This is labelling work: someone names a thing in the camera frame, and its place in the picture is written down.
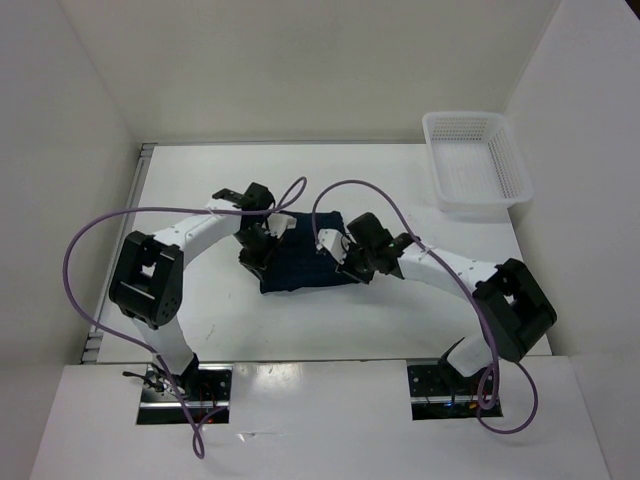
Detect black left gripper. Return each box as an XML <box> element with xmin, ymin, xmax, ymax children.
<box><xmin>233</xmin><ymin>225</ymin><xmax>282</xmax><ymax>284</ymax></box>

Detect navy blue shorts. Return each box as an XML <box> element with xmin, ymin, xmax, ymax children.
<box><xmin>259</xmin><ymin>211</ymin><xmax>357</xmax><ymax>294</ymax></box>

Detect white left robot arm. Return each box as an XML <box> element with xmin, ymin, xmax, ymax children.
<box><xmin>109</xmin><ymin>182</ymin><xmax>279</xmax><ymax>400</ymax></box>

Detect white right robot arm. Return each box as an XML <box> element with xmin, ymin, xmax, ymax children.
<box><xmin>317</xmin><ymin>212</ymin><xmax>557</xmax><ymax>393</ymax></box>

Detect white plastic laundry basket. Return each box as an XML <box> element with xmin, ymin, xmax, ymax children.
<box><xmin>422</xmin><ymin>111</ymin><xmax>534</xmax><ymax>213</ymax></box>

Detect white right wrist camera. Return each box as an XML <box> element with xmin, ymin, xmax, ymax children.
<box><xmin>316</xmin><ymin>229</ymin><xmax>352</xmax><ymax>265</ymax></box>

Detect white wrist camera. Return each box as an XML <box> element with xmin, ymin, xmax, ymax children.
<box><xmin>316</xmin><ymin>229</ymin><xmax>352</xmax><ymax>265</ymax></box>
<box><xmin>265</xmin><ymin>213</ymin><xmax>297</xmax><ymax>239</ymax></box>

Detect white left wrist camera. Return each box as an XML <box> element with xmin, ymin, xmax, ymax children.
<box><xmin>265</xmin><ymin>213</ymin><xmax>297</xmax><ymax>239</ymax></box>

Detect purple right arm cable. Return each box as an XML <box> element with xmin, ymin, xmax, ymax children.
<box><xmin>310</xmin><ymin>179</ymin><xmax>540</xmax><ymax>434</ymax></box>

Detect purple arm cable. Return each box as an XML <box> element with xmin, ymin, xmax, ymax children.
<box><xmin>310</xmin><ymin>179</ymin><xmax>540</xmax><ymax>434</ymax></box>
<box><xmin>62</xmin><ymin>175</ymin><xmax>309</xmax><ymax>460</ymax></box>

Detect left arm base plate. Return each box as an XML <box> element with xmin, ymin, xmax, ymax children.
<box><xmin>123</xmin><ymin>364</ymin><xmax>233</xmax><ymax>426</ymax></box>

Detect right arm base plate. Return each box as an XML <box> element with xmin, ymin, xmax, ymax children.
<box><xmin>406</xmin><ymin>359</ymin><xmax>493</xmax><ymax>421</ymax></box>

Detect aluminium table edge rail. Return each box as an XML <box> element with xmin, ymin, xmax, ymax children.
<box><xmin>73</xmin><ymin>143</ymin><xmax>156</xmax><ymax>337</ymax></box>

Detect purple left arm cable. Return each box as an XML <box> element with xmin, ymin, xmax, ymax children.
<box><xmin>62</xmin><ymin>175</ymin><xmax>309</xmax><ymax>460</ymax></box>

